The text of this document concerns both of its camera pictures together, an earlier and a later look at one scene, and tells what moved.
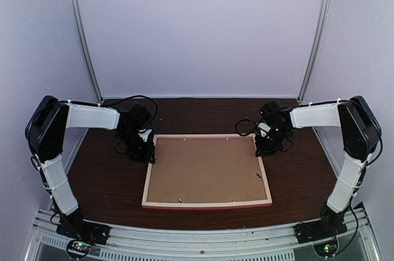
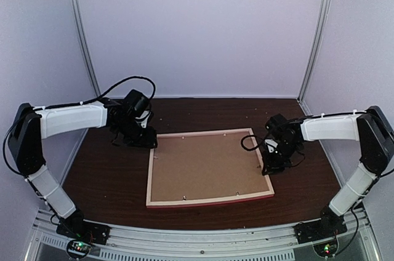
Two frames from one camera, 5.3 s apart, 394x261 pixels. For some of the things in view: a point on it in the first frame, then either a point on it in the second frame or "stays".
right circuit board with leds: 326,248 stays
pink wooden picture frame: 225,205 -> 172,202
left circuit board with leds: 78,248 stays
